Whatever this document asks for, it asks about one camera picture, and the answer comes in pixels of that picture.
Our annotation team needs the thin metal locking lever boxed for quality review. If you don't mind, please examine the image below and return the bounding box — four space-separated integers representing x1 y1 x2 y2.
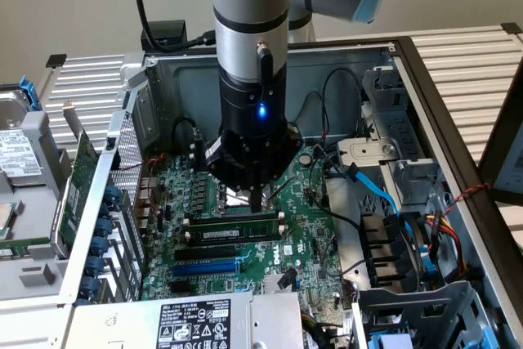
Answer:
267 172 306 205

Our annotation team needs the grey black curved wire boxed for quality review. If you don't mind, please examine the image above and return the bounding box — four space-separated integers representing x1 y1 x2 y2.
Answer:
320 234 364 277

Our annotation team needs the blue flat SATA wire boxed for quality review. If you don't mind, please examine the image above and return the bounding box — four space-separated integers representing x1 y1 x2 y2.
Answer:
344 162 414 244

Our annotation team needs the silver power supply with label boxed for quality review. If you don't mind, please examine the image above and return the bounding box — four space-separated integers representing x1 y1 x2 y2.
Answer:
60 289 306 349

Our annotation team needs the green RAM stick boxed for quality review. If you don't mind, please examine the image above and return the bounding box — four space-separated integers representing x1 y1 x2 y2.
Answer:
188 219 279 242
0 247 30 261

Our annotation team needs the silver CPU chip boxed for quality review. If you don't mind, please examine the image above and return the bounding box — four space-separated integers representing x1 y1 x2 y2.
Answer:
0 203 22 240

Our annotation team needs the black box with port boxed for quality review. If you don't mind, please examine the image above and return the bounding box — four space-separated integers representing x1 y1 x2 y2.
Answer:
141 20 190 54

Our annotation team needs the black wire connector plug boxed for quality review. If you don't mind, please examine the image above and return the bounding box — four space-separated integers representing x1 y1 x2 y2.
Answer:
276 266 298 291

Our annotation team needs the grey metal PC case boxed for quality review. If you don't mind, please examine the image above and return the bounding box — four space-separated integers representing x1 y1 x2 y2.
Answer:
60 36 523 349

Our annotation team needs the metal CPU socket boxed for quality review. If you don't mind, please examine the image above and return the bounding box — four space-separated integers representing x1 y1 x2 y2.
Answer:
214 172 279 217

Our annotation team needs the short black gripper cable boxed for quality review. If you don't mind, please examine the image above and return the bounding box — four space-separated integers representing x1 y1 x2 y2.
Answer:
256 39 275 83

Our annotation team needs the long blue expansion slot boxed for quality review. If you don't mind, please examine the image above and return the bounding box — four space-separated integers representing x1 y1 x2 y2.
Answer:
170 261 240 280

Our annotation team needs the thin black wire low arc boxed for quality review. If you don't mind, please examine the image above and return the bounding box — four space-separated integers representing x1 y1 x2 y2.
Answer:
292 91 328 140

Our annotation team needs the thin red wire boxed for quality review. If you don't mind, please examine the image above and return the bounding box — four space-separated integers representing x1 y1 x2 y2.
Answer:
118 152 168 173

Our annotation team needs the dark grey metal disk bay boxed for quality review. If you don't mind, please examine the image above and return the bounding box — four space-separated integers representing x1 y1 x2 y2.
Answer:
353 279 506 349

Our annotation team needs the blue card retention clip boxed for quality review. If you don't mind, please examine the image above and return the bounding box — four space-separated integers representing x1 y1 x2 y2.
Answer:
86 254 105 275
90 235 110 256
96 217 114 238
104 184 122 205
79 275 99 299

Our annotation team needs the blue plastic drive bracket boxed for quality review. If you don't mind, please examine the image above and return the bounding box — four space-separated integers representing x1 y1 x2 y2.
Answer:
369 332 414 349

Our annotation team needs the silver hard disk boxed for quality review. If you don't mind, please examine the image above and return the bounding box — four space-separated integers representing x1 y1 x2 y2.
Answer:
0 86 46 186

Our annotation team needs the red black twisted wire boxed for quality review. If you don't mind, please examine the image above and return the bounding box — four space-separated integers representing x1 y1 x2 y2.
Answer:
448 181 493 214

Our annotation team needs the thick black wire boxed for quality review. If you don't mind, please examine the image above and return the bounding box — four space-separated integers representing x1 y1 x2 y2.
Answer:
308 142 364 230

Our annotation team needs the grey hard drive caddy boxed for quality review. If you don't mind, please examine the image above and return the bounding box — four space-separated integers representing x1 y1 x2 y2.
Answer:
0 110 81 299

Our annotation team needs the light grey metal disk bay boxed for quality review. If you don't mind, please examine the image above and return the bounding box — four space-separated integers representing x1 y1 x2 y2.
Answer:
335 65 445 213

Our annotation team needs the black fan shroud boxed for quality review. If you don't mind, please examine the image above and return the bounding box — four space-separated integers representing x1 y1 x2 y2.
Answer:
359 212 430 289

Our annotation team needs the long black expansion slot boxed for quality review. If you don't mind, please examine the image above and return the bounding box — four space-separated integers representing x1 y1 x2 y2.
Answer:
174 244 238 262

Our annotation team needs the green graphics card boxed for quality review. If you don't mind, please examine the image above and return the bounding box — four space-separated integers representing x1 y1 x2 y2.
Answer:
51 97 102 258

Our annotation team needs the black framed grey panel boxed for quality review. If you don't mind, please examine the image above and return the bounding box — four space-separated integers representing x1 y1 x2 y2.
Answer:
477 54 523 207

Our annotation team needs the yellow red black wire bundle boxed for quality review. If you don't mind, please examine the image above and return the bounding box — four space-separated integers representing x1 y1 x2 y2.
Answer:
423 210 471 280

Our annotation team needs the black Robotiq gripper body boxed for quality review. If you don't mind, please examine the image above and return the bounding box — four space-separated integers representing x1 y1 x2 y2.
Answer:
217 66 289 181

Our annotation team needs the black wire small loop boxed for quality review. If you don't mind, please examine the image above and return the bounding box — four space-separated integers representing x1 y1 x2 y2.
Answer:
172 117 199 162

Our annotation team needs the thin black wire tall loop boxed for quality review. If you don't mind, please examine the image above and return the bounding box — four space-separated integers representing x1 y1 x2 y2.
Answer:
320 68 365 140

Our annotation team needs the green Dell motherboard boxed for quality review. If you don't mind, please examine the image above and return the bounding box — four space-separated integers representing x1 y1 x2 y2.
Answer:
141 142 356 328

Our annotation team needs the silver finned heatsink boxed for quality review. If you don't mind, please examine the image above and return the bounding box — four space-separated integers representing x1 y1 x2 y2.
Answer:
262 273 296 293

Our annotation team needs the blue plastic disk bracket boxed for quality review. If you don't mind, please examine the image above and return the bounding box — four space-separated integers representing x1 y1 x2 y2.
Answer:
19 74 45 113

